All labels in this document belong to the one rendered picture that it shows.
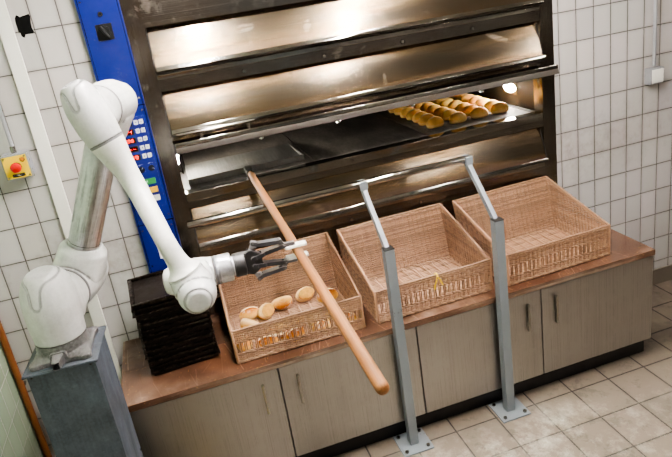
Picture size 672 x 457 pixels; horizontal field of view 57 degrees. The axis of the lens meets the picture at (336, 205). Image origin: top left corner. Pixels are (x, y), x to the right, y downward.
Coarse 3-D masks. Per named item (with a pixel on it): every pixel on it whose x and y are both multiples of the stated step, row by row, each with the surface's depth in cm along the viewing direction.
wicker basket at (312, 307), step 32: (320, 256) 294; (224, 288) 284; (256, 288) 288; (288, 288) 291; (352, 288) 265; (256, 320) 279; (288, 320) 250; (320, 320) 254; (352, 320) 258; (256, 352) 250
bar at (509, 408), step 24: (432, 168) 262; (312, 192) 250; (336, 192) 253; (480, 192) 260; (216, 216) 241; (240, 216) 244; (384, 240) 245; (504, 240) 256; (384, 264) 246; (504, 264) 259; (504, 288) 263; (504, 312) 266; (504, 336) 270; (408, 360) 259; (504, 360) 274; (408, 384) 263; (504, 384) 280; (408, 408) 266; (504, 408) 286; (408, 432) 271; (408, 456) 267
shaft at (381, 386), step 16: (272, 208) 231; (288, 240) 202; (304, 256) 188; (320, 288) 168; (336, 304) 159; (336, 320) 152; (352, 336) 143; (368, 352) 138; (368, 368) 132; (384, 384) 126
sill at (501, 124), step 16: (464, 128) 307; (480, 128) 305; (496, 128) 308; (400, 144) 297; (416, 144) 298; (432, 144) 300; (320, 160) 291; (336, 160) 289; (352, 160) 291; (368, 160) 293; (256, 176) 282; (272, 176) 282; (288, 176) 284; (192, 192) 274; (208, 192) 275; (224, 192) 278
